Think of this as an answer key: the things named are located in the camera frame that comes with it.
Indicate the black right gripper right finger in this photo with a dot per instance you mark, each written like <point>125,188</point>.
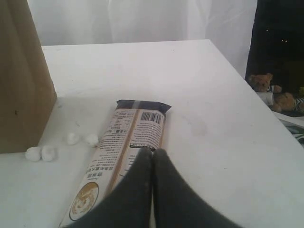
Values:
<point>176,204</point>

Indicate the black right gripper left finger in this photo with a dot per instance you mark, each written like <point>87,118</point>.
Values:
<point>129,204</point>

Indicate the black beige noodle package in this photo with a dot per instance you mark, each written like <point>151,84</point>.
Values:
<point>134,125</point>

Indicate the brown paper bag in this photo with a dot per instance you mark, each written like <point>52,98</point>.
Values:
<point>27,93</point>

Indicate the small white pebble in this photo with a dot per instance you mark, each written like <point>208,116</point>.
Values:
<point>72,138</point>
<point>92,140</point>
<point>33,154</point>
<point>48,153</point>

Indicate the brown teddy bear upper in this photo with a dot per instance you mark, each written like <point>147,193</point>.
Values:
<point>262,83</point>

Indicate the brown teddy bear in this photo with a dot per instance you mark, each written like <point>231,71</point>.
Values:
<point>262,83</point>
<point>287,102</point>

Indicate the brown teddy bear lower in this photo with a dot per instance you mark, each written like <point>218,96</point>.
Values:
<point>287,102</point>

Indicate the white curtain backdrop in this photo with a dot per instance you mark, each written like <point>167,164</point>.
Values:
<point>74,22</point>

